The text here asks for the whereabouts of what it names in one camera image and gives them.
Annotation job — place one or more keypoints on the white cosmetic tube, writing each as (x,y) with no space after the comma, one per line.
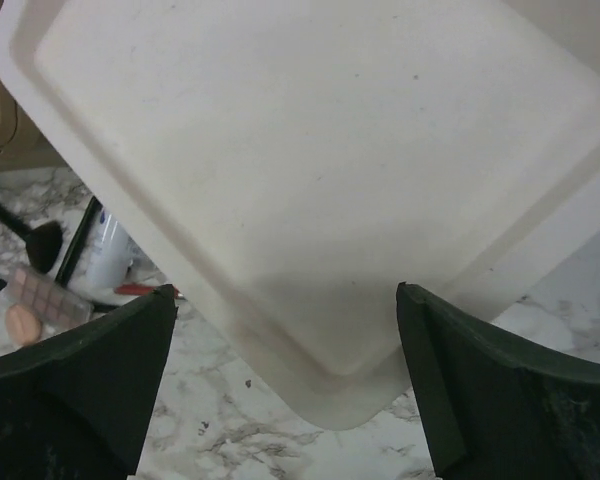
(110,258)

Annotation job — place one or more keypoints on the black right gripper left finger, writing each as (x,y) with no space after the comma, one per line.
(78,405)

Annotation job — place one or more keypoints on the white drawer organizer box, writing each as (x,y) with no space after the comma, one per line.
(287,164)

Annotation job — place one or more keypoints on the tan plastic tool case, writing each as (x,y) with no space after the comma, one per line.
(22,146)

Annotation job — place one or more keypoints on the neutral eyeshadow palette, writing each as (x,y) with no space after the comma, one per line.
(52,304)

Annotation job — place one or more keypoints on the black fluffy powder brush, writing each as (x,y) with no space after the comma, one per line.
(42,243)

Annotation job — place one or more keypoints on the red lip pencil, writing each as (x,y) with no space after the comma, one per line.
(135,289)

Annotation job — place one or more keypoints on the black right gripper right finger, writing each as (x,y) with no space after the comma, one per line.
(493,404)

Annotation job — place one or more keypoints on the thin black makeup brush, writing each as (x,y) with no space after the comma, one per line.
(77,243)

